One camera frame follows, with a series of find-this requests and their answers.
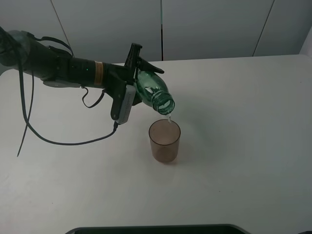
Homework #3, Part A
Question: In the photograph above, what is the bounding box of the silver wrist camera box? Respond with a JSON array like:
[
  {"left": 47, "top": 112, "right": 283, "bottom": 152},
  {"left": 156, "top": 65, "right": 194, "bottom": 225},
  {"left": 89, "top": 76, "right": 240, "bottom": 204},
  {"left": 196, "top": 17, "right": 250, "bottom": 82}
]
[{"left": 111, "top": 84, "right": 136, "bottom": 125}]

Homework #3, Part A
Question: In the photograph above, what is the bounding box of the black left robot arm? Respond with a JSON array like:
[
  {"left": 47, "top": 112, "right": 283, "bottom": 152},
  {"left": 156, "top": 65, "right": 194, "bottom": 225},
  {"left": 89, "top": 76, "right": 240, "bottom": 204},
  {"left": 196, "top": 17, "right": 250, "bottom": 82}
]
[{"left": 0, "top": 29, "right": 164, "bottom": 97}]

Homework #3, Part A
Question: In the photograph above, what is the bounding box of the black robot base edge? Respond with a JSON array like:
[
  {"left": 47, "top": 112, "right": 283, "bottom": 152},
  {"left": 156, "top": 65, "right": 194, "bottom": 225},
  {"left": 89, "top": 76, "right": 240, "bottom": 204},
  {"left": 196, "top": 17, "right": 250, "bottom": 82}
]
[{"left": 66, "top": 224, "right": 248, "bottom": 234}]

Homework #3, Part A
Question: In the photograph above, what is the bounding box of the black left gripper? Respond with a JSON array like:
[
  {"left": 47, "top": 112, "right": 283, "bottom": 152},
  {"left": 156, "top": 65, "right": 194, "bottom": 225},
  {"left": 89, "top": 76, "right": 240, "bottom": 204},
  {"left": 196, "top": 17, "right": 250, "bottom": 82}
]
[{"left": 103, "top": 43, "right": 164, "bottom": 99}]

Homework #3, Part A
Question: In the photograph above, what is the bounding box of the pink translucent plastic cup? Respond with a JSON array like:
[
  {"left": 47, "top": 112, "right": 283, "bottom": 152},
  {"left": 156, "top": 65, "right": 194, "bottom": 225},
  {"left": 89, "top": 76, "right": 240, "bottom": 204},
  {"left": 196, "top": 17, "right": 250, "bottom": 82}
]
[{"left": 148, "top": 119, "right": 181, "bottom": 164}]

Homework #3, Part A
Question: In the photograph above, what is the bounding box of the green transparent plastic water bottle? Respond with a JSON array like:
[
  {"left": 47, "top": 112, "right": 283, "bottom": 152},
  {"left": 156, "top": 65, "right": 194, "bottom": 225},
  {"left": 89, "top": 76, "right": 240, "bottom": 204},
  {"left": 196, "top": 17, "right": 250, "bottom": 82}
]
[{"left": 135, "top": 70, "right": 175, "bottom": 116}]

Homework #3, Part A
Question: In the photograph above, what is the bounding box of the black camera cable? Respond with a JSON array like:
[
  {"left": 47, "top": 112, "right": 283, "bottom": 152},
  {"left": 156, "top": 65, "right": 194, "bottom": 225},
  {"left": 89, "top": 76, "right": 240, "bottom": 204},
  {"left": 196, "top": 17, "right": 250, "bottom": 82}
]
[{"left": 16, "top": 58, "right": 119, "bottom": 157}]

